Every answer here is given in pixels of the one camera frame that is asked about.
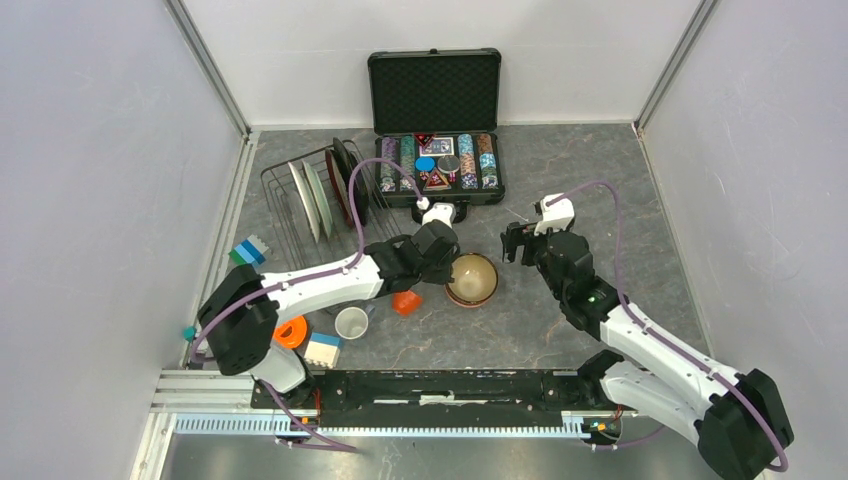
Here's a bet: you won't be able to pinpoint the black poker chip case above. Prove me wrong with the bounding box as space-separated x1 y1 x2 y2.
367 48 506 220

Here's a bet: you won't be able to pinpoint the white plate teal rim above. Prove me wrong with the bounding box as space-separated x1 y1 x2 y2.
288 162 321 243

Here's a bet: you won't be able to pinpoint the blue green stacked blocks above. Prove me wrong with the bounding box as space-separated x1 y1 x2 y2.
228 234 270 269

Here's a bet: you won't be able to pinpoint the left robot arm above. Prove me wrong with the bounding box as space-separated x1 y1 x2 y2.
192 220 459 408

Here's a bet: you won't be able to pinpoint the black wire dish rack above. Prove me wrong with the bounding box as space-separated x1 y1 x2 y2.
259 140 412 315

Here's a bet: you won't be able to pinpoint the mint green flower plate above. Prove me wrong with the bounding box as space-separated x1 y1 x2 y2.
303 162 334 238

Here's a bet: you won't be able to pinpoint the blue round chip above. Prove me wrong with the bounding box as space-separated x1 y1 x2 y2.
414 156 436 172

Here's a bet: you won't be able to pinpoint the red rim beige plate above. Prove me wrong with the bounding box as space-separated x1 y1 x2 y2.
325 149 355 228

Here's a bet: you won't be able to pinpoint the orange tape dispenser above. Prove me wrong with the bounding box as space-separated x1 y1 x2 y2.
272 316 310 349

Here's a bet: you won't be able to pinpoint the blue white toy block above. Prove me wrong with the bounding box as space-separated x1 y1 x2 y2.
303 332 342 369

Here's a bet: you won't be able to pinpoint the silver round dealer button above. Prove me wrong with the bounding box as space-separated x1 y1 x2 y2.
436 155 461 174

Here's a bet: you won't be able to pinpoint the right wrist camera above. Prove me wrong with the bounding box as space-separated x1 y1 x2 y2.
533 194 575 236

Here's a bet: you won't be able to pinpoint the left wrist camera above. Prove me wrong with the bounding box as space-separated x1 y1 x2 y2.
416 198 457 228

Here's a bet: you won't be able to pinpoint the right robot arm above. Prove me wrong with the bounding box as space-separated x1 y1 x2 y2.
500 222 794 479

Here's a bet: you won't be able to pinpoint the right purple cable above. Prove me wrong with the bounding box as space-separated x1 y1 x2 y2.
543 180 790 473

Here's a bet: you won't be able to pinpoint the tan ceramic bowl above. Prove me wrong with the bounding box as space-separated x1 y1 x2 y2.
445 252 499 308

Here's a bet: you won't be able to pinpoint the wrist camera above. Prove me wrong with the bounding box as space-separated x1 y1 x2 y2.
533 194 575 236
416 198 457 228

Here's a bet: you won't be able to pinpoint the white mug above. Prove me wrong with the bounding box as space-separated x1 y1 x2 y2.
334 304 376 340

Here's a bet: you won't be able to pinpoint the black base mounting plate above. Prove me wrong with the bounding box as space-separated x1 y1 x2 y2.
281 369 632 427

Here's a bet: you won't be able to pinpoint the orange small cup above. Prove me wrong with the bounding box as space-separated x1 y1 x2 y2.
391 290 423 316

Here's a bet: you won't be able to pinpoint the dark brown bottom plate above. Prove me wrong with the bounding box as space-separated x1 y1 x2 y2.
331 137 370 226

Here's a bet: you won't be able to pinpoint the white cable duct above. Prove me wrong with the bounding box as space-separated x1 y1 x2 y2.
173 413 590 440

